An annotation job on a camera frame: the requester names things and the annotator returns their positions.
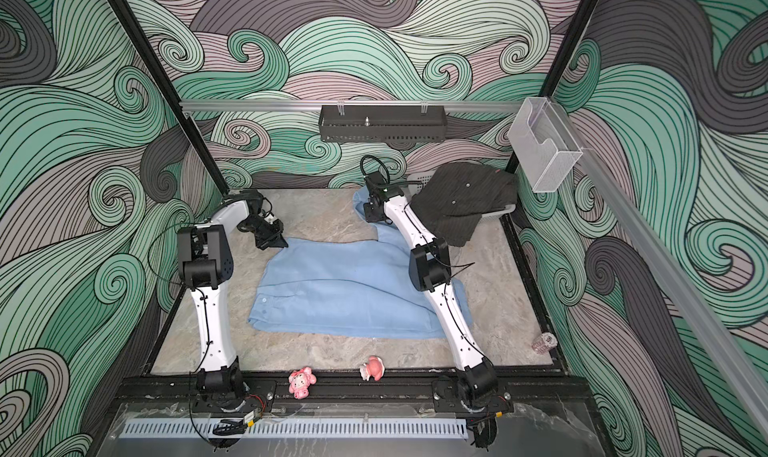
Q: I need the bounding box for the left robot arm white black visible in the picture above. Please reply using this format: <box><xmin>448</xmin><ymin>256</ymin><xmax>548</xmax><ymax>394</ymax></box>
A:
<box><xmin>176</xmin><ymin>189</ymin><xmax>288</xmax><ymax>413</ymax></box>

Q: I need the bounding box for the pink plush pig toy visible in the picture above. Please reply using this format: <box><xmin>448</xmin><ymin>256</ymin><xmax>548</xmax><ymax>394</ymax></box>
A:
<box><xmin>288</xmin><ymin>367</ymin><xmax>317</xmax><ymax>400</ymax></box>

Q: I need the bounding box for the horizontal aluminium rail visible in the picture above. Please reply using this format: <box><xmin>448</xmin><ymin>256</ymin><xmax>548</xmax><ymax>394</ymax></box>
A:
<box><xmin>180</xmin><ymin>99</ymin><xmax>523</xmax><ymax>114</ymax></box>

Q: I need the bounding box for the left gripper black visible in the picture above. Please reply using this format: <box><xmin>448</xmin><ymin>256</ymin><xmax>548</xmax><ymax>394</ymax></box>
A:
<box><xmin>242</xmin><ymin>217</ymin><xmax>288</xmax><ymax>250</ymax></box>

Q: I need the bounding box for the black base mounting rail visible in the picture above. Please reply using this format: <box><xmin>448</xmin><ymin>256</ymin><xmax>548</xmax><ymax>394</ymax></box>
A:
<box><xmin>113</xmin><ymin>369</ymin><xmax>595</xmax><ymax>415</ymax></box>

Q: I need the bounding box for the white slotted cable duct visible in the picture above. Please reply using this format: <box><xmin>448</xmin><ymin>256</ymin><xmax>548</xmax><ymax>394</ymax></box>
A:
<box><xmin>117</xmin><ymin>417</ymin><xmax>468</xmax><ymax>440</ymax></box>

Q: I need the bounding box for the pink white plush toy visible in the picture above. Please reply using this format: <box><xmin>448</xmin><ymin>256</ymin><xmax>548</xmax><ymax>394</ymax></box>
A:
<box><xmin>359</xmin><ymin>355</ymin><xmax>385</xmax><ymax>382</ymax></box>

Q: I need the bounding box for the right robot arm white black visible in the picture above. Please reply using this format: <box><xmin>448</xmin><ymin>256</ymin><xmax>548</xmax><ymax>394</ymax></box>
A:
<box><xmin>359</xmin><ymin>155</ymin><xmax>498</xmax><ymax>413</ymax></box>

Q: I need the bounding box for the black frame post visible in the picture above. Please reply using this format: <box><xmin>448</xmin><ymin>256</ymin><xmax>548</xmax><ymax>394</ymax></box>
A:
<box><xmin>503</xmin><ymin>0</ymin><xmax>611</xmax><ymax>176</ymax></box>
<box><xmin>107</xmin><ymin>0</ymin><xmax>230</xmax><ymax>195</ymax></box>

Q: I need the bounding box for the clear plastic wall bin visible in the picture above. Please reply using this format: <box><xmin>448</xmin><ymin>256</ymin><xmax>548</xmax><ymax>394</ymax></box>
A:
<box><xmin>507</xmin><ymin>97</ymin><xmax>583</xmax><ymax>194</ymax></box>

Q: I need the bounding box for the dark grey striped shirt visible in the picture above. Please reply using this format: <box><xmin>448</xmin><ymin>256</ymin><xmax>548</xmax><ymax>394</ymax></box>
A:
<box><xmin>410</xmin><ymin>162</ymin><xmax>518</xmax><ymax>247</ymax></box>

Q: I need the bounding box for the right black frame post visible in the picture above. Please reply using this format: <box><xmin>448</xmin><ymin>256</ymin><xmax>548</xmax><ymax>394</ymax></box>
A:
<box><xmin>503</xmin><ymin>0</ymin><xmax>611</xmax><ymax>176</ymax></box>

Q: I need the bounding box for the left black frame post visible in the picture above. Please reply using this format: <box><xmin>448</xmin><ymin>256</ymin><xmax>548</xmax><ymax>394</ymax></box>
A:
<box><xmin>107</xmin><ymin>0</ymin><xmax>230</xmax><ymax>195</ymax></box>

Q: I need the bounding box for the right side aluminium rail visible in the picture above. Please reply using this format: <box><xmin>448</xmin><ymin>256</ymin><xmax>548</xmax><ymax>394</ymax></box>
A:
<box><xmin>549</xmin><ymin>101</ymin><xmax>767</xmax><ymax>437</ymax></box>

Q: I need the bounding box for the light blue long sleeve shirt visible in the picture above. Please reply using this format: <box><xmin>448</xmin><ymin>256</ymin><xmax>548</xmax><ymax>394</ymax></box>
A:
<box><xmin>247</xmin><ymin>223</ymin><xmax>445</xmax><ymax>340</ymax></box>

